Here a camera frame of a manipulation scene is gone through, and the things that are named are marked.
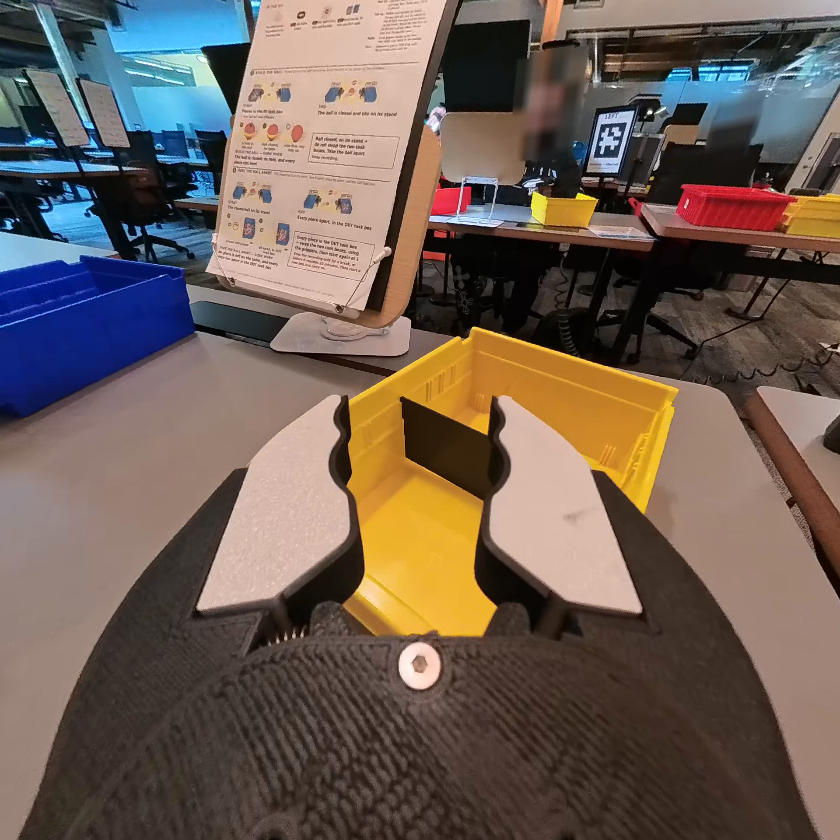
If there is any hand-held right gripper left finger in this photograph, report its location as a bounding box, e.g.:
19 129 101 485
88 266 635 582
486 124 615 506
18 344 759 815
196 394 366 647

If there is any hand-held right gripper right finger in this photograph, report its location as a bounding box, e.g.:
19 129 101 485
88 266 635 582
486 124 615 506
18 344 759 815
472 395 644 641

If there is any yellow plastic bin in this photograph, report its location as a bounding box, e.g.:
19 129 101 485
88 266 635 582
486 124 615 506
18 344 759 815
341 326 679 639

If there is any grey desk with brown edge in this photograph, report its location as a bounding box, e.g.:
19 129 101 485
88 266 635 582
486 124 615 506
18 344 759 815
745 386 840 547

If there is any black bin divider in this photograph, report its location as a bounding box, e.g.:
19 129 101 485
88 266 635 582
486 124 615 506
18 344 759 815
400 395 501 501

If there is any blue plastic bin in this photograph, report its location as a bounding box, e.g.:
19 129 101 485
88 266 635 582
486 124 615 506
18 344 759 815
0 255 196 419

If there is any white plastic plate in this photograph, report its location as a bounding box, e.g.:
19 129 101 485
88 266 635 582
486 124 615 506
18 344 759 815
270 0 465 358

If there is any long grey table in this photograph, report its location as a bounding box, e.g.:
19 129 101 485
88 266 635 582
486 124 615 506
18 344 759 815
427 203 657 365

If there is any small yellow bin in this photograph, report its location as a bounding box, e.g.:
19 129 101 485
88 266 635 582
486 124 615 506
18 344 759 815
530 190 599 228

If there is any grey table with bins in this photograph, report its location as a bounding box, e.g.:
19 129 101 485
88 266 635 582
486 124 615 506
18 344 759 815
640 203 840 365

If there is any black office chair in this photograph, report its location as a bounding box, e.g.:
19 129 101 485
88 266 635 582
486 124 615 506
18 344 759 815
121 130 198 263

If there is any printed instruction sheet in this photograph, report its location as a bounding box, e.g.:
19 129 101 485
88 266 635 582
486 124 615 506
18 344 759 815
205 0 460 313

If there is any large red basket bin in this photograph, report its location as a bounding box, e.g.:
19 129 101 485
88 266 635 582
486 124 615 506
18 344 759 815
676 184 798 232

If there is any pale document stand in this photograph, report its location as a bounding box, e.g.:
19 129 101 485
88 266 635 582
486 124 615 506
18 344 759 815
438 113 530 228

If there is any black and white tag sign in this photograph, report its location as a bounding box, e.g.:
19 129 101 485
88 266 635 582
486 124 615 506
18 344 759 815
586 105 641 177

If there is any yellow basket bin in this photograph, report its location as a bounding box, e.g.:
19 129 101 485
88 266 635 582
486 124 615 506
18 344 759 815
781 195 840 238

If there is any instruction board on pole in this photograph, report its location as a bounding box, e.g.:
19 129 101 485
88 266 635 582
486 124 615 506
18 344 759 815
26 68 91 149
77 78 131 150

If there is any black partition panel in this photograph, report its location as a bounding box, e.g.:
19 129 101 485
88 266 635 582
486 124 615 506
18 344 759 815
438 20 532 114

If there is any black floor cable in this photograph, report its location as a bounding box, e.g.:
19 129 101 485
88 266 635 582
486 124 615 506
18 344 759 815
689 314 840 389

